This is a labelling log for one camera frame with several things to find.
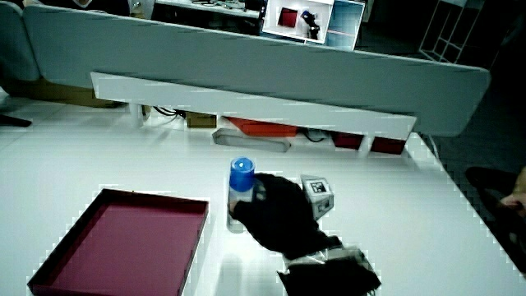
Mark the white desk shelf riser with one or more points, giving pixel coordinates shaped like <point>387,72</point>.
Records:
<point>246,100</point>

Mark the short grey desk partition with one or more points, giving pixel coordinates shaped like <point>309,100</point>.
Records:
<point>14,45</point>

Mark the glue bottle with blue cap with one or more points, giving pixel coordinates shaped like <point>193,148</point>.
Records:
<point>241,177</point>

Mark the dark red tray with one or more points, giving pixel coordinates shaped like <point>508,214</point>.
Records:
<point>123,246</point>

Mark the person's right hand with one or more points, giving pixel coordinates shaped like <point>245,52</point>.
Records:
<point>279,218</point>

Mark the grey tray with red item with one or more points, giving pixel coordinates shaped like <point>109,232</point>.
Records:
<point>250,141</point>

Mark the white cube shelf rack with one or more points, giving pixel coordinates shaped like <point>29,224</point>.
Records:
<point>448,37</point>

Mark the white desk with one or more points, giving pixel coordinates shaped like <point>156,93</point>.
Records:
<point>390,230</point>

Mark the dark red box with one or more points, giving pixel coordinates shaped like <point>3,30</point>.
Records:
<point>388,146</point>
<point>347,140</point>

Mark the small brown cardboard box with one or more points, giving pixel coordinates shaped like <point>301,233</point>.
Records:
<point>201,120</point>

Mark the black flat object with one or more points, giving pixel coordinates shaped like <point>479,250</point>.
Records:
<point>14,121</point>

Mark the orange-red flat box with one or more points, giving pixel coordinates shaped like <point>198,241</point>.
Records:
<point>267,127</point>

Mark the brown cardboard panel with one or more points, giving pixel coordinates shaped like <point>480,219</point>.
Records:
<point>61,95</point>

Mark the computer monitor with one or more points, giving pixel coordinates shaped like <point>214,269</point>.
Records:
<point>304,20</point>

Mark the long grey desk partition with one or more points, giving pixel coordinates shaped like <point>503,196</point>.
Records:
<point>246,57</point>

